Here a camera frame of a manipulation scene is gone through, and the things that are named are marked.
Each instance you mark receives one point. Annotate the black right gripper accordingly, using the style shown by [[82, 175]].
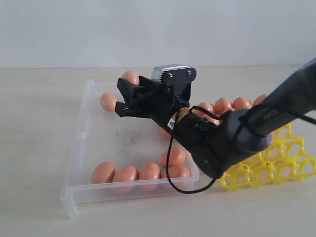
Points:
[[168, 106]]

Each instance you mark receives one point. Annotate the clear plastic container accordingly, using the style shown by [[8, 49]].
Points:
[[103, 136]]

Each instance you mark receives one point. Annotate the yellow plastic egg tray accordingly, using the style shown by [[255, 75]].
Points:
[[284, 160]]

